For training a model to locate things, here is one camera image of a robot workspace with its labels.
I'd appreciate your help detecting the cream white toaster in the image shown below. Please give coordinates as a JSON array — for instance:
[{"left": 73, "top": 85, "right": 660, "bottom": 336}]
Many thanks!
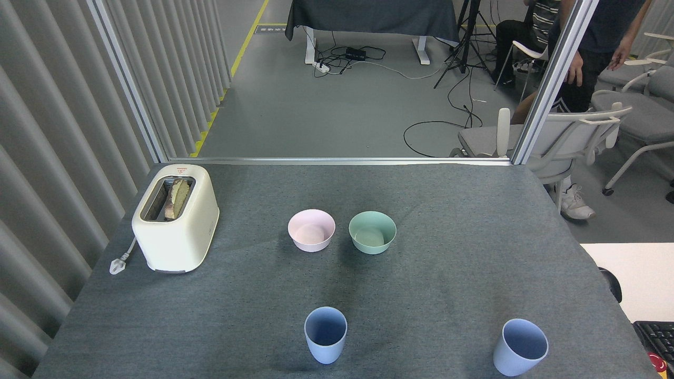
[{"left": 132, "top": 164, "right": 220, "bottom": 274}]

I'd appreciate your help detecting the silver aluminium rail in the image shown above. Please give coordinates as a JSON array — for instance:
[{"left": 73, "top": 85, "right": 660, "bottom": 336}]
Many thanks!
[{"left": 167, "top": 157, "right": 512, "bottom": 166}]

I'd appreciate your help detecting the black floor cable loop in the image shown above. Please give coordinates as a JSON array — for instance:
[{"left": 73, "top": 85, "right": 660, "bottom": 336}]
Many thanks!
[{"left": 403, "top": 104, "right": 483, "bottom": 158}]

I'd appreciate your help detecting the white desk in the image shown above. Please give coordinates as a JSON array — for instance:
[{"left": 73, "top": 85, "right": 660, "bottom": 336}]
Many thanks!
[{"left": 579, "top": 242, "right": 674, "bottom": 323}]

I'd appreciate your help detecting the toasted bread slice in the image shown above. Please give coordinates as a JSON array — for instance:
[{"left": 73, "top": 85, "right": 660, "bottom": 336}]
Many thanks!
[{"left": 164, "top": 178, "right": 191, "bottom": 221}]

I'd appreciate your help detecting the seated person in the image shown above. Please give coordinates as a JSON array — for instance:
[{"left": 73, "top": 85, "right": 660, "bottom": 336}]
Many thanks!
[{"left": 493, "top": 0, "right": 562, "bottom": 87}]

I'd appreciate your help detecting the silver aluminium post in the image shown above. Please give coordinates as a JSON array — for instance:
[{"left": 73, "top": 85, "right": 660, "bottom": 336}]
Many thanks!
[
  {"left": 510, "top": 0, "right": 601, "bottom": 166},
  {"left": 86, "top": 0, "right": 170, "bottom": 163}
]

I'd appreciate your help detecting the black round object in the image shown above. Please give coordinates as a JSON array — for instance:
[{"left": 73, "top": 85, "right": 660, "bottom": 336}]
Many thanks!
[{"left": 599, "top": 267, "right": 623, "bottom": 303}]

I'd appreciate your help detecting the standing person's left hand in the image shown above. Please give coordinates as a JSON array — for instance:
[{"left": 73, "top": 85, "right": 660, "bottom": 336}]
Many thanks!
[{"left": 607, "top": 39, "right": 633, "bottom": 71}]

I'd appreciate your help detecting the grey office chair white frame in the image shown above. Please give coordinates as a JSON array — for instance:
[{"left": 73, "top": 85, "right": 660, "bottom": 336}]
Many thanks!
[
  {"left": 450, "top": 103, "right": 632, "bottom": 185},
  {"left": 589, "top": 66, "right": 674, "bottom": 197},
  {"left": 597, "top": 33, "right": 674, "bottom": 91}
]

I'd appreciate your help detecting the grey felt table cover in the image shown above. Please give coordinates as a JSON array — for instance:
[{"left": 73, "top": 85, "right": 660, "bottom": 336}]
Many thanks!
[{"left": 32, "top": 163, "right": 661, "bottom": 379}]

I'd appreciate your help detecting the white toaster plug cable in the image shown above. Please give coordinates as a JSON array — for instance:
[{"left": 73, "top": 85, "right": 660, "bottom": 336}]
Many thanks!
[{"left": 109, "top": 237, "right": 138, "bottom": 275}]

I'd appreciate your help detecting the white plastic chair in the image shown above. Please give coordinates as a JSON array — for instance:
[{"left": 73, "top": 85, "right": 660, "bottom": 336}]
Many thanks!
[{"left": 494, "top": 40, "right": 551, "bottom": 119}]

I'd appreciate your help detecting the black keyboard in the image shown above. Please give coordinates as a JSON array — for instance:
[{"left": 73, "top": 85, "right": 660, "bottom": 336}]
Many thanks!
[{"left": 633, "top": 320, "right": 674, "bottom": 369}]

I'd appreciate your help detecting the standing person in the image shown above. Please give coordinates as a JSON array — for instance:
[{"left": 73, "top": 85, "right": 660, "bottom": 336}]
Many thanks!
[{"left": 511, "top": 0, "right": 653, "bottom": 221}]

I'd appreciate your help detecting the green bowl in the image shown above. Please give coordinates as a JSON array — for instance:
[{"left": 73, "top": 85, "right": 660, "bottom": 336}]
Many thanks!
[{"left": 348, "top": 211, "right": 397, "bottom": 255}]

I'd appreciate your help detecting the black tripod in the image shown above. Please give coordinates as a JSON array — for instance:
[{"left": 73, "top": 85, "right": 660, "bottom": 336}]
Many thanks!
[{"left": 433, "top": 0, "right": 499, "bottom": 89}]

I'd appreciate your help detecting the dark grey table cloth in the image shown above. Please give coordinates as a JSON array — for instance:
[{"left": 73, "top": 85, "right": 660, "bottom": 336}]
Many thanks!
[{"left": 285, "top": 0, "right": 461, "bottom": 46}]

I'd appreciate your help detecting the standing person's right hand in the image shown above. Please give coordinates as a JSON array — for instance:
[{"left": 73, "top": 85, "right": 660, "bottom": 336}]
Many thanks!
[{"left": 568, "top": 51, "right": 584, "bottom": 87}]

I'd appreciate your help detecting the blue plastic cup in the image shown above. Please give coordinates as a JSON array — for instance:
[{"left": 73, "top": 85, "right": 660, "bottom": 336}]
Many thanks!
[
  {"left": 493, "top": 318, "right": 549, "bottom": 377},
  {"left": 304, "top": 307, "right": 348, "bottom": 365}
]

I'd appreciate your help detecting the pink bowl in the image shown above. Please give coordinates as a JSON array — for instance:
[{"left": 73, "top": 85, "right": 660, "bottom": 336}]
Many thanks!
[{"left": 288, "top": 209, "right": 336, "bottom": 253}]

